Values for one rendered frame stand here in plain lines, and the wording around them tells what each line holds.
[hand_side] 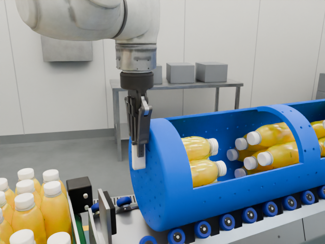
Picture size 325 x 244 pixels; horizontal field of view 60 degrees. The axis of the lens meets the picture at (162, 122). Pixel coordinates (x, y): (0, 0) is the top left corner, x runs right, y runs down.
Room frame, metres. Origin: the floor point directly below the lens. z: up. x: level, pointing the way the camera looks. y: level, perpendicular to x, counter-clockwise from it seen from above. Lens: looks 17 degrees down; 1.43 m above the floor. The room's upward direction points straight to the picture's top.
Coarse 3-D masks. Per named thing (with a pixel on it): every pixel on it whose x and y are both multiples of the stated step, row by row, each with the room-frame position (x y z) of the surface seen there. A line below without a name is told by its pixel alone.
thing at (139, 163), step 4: (144, 144) 0.63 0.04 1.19; (136, 148) 0.62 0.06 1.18; (144, 148) 0.63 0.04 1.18; (136, 152) 0.62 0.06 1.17; (144, 152) 0.63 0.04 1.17; (136, 156) 0.62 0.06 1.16; (144, 156) 0.63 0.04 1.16; (136, 160) 0.62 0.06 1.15; (140, 160) 0.63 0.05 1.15; (144, 160) 0.63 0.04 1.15; (136, 164) 0.62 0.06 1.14; (140, 164) 0.63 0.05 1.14; (144, 164) 0.63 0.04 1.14; (136, 168) 0.62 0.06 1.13; (140, 168) 0.63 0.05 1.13
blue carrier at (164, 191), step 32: (160, 128) 0.63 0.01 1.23; (192, 128) 0.85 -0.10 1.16; (224, 128) 0.91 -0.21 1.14; (256, 128) 0.97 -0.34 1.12; (160, 160) 0.56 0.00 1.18; (224, 160) 0.90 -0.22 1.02; (320, 160) 0.72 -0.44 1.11; (160, 192) 0.56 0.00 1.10; (192, 192) 0.56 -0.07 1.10; (224, 192) 0.59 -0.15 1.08; (256, 192) 0.63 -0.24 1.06; (288, 192) 0.71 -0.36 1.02; (160, 224) 0.56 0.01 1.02
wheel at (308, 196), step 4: (304, 192) 0.76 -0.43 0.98; (308, 192) 0.77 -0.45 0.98; (300, 196) 0.76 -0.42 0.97; (304, 196) 0.76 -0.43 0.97; (308, 196) 0.76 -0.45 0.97; (312, 196) 0.76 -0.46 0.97; (304, 200) 0.75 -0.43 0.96; (308, 200) 0.75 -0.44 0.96; (312, 200) 0.75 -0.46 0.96; (308, 204) 0.75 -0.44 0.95
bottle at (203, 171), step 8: (192, 160) 0.67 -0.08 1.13; (200, 160) 0.66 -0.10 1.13; (208, 160) 0.67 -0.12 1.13; (192, 168) 0.63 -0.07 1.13; (200, 168) 0.64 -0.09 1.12; (208, 168) 0.64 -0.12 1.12; (216, 168) 0.66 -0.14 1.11; (192, 176) 0.62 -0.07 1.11; (200, 176) 0.63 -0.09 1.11; (208, 176) 0.63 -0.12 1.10; (216, 176) 0.65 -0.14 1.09; (200, 184) 0.63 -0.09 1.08
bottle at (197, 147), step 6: (186, 138) 0.70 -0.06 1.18; (192, 138) 0.70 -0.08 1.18; (198, 138) 0.70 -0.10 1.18; (204, 138) 0.72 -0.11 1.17; (186, 144) 0.68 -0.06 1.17; (192, 144) 0.68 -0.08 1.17; (198, 144) 0.69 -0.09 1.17; (204, 144) 0.70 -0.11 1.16; (210, 144) 0.71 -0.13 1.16; (186, 150) 0.67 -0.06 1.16; (192, 150) 0.67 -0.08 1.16; (198, 150) 0.68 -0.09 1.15; (204, 150) 0.69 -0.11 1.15; (210, 150) 0.71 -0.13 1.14; (192, 156) 0.67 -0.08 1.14; (198, 156) 0.68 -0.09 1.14; (204, 156) 0.69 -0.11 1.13
